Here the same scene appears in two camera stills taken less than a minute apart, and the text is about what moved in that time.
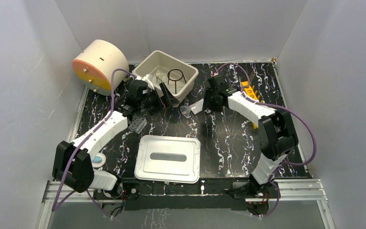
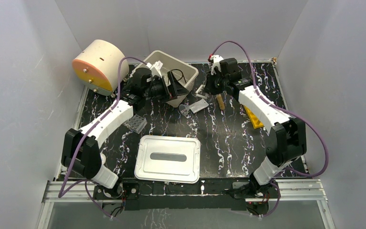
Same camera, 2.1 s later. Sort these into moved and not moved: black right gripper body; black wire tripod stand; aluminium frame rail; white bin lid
Moved: black right gripper body
Not moved: white bin lid; black wire tripod stand; aluminium frame rail
